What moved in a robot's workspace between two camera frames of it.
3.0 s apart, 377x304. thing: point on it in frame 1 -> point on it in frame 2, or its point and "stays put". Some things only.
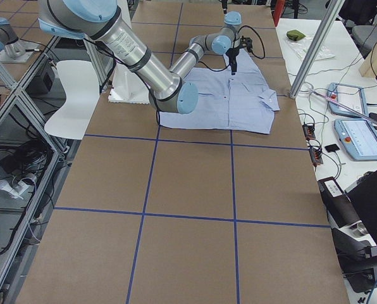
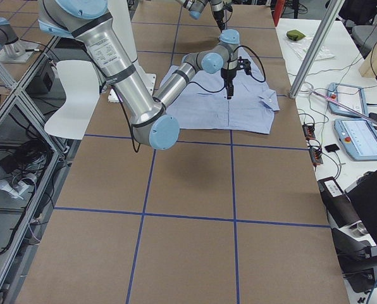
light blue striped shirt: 245,101 stays put
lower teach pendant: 362,140 stays put
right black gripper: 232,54 -> 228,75
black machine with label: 364,266 stays put
